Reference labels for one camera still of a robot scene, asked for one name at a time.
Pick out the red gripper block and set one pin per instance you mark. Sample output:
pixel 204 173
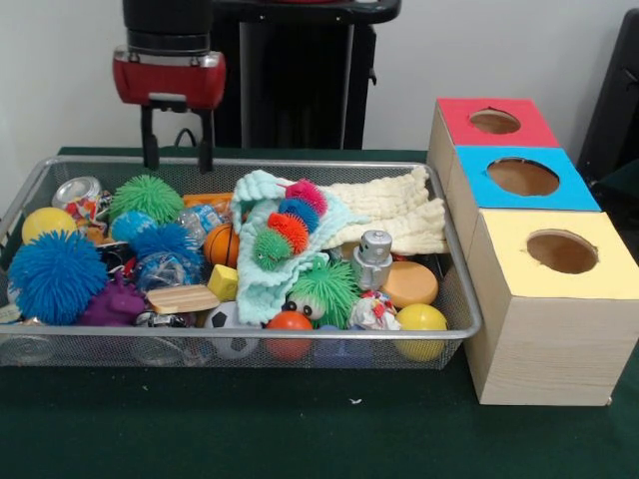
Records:
pixel 170 82

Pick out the silver toy robot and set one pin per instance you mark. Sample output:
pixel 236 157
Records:
pixel 372 264

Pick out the plain green spiky ball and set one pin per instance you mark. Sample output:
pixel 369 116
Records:
pixel 145 198

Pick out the green spiky ball with eyes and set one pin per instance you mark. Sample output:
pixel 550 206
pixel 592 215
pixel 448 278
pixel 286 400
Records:
pixel 324 289

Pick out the large blue spiky ball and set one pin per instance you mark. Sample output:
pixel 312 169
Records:
pixel 57 277

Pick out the multicolour spiky caterpillar toy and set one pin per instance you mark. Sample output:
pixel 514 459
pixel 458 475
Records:
pixel 287 232

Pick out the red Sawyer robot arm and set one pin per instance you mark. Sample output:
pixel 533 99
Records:
pixel 167 20

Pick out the cream waffle cloth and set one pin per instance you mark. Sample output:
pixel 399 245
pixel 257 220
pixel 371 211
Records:
pixel 399 219

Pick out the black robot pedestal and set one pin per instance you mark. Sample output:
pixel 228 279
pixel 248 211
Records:
pixel 299 100

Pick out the shallow clear mesh bin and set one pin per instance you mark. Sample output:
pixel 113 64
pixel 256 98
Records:
pixel 100 351

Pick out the wooden box with three holes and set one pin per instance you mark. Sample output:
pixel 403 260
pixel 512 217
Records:
pixel 544 349

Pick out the yellow plastic ball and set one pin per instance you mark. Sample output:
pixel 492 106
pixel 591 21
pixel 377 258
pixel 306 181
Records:
pixel 47 224
pixel 422 324

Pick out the tan round disc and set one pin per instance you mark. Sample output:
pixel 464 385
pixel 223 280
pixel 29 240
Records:
pixel 409 284

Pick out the dark green table cloth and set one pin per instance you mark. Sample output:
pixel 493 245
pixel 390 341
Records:
pixel 624 189
pixel 249 424

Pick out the light blue waffle cloth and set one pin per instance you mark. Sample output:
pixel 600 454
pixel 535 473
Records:
pixel 259 294

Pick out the black chair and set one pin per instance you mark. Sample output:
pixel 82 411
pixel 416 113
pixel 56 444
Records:
pixel 614 100

